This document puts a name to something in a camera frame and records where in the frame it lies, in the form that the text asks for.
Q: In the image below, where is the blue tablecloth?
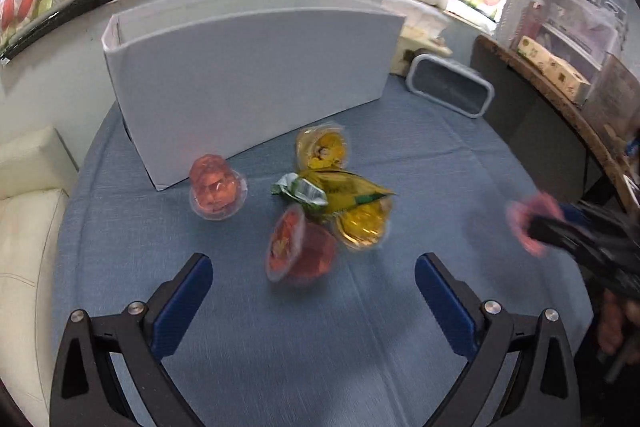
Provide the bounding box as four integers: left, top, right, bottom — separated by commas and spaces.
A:
51, 77, 592, 426

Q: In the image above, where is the grey cardboard box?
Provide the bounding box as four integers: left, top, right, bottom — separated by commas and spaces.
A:
102, 0, 405, 191

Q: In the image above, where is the yellow jelly cup back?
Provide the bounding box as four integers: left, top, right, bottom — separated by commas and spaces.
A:
295, 122, 349, 170

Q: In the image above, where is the cream leather sofa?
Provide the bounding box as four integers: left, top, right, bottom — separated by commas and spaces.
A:
1, 127, 77, 426

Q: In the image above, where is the clear plastic drawer organizer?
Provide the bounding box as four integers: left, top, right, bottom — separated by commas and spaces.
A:
511, 0, 628, 82

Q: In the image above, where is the grey rimmed black speaker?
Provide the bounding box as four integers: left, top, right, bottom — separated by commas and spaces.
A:
406, 53, 495, 119

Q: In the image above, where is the dark wooden side shelf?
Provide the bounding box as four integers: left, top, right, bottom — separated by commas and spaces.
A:
471, 35, 639, 216

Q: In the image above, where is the red jelly cup small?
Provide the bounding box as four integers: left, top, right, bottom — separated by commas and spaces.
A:
506, 192, 564, 257

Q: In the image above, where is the tissue pack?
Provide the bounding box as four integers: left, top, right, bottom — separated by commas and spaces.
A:
383, 0, 452, 77

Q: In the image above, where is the yellow green snack pouch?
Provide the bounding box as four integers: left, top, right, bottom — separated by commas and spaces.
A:
271, 169, 394, 217

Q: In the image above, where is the person right hand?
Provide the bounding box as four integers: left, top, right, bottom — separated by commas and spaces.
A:
598, 291, 626, 355

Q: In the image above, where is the cream patterned small box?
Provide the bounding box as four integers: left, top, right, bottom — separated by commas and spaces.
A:
516, 36, 591, 106

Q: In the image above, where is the yellow jelly cup front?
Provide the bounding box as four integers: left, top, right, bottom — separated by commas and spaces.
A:
333, 196, 393, 251

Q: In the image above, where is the yellow jelly cup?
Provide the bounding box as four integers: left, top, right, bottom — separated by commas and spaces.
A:
333, 196, 393, 251
295, 122, 349, 170

